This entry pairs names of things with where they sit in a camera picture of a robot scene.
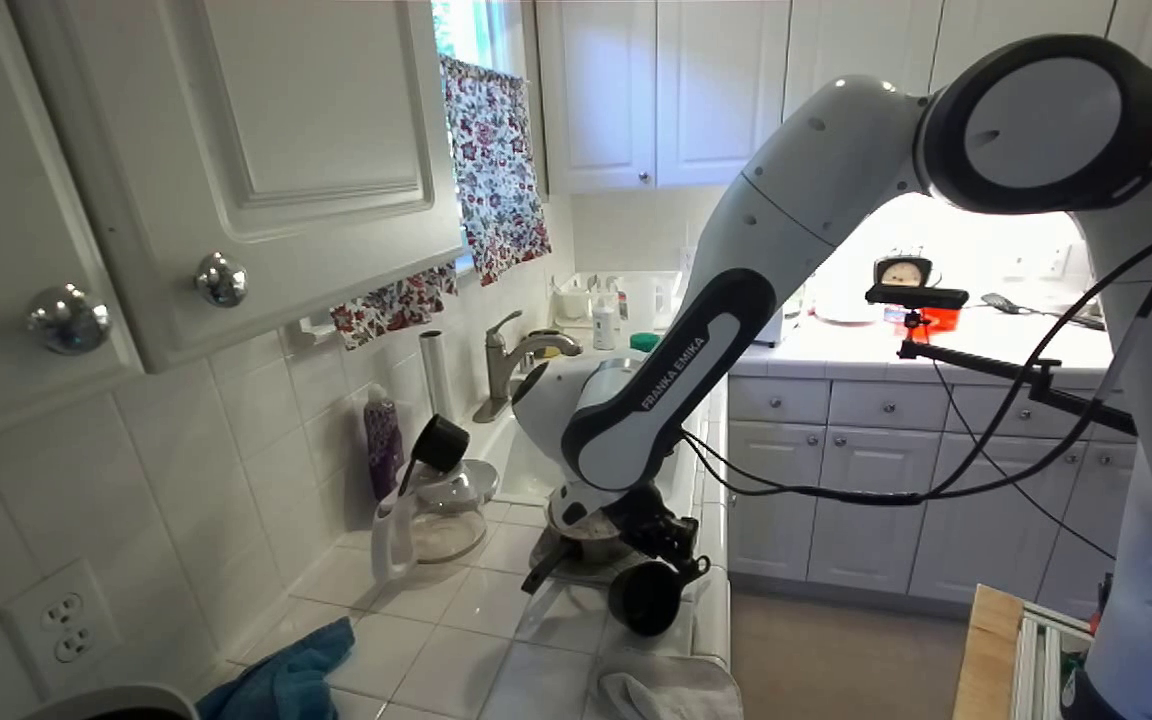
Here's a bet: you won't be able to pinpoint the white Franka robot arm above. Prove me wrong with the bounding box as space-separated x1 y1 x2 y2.
510 35 1152 720

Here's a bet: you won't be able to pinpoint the round chrome cabinet knob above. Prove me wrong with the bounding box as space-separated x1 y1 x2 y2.
24 286 113 358
191 251 248 310

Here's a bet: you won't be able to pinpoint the small black pot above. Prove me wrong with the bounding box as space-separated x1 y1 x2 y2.
609 566 684 638

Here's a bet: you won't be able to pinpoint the floral window curtain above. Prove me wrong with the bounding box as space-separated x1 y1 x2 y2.
326 56 550 348

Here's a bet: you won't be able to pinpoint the glass coffee carafe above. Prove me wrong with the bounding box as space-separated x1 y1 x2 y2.
400 415 496 566

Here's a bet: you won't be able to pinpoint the white lower kitchen cabinets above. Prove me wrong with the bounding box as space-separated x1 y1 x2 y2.
723 376 1138 620

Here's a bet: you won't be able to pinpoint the white kitchen sink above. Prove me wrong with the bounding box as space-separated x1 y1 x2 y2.
472 412 559 506

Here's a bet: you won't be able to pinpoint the chrome kitchen faucet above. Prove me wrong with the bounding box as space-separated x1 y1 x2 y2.
472 312 580 426

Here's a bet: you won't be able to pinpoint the purple soap bottle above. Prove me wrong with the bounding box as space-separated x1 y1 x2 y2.
355 387 404 499

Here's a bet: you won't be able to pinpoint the steel frying pan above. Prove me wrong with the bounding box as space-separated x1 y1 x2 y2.
542 489 627 548

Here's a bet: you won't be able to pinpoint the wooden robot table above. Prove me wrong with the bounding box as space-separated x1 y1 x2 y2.
950 586 1025 720

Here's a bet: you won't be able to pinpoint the blue cloth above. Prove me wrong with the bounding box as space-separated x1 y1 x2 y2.
195 620 355 720

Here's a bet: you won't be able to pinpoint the white far upper cabinets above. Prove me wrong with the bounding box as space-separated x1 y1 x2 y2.
537 0 1152 193

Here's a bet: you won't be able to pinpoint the paper towel roll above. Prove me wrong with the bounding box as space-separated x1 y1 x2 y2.
421 329 454 421

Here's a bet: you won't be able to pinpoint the white bowl rim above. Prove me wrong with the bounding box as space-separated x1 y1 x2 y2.
24 686 199 720

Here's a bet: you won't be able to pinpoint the white wall power outlet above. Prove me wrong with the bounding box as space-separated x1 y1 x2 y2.
0 566 120 697

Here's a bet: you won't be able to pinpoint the white upper cabinet door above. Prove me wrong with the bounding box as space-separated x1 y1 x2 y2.
13 0 460 370

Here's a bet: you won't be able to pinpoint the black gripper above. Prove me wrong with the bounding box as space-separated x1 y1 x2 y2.
613 489 711 582

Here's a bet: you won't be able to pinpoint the grey quilted pot holder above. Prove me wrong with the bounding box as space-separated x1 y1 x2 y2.
525 530 627 593

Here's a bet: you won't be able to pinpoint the green sponge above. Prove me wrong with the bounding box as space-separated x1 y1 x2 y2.
627 332 661 353

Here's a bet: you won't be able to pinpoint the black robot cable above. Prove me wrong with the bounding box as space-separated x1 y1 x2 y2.
675 221 1152 566

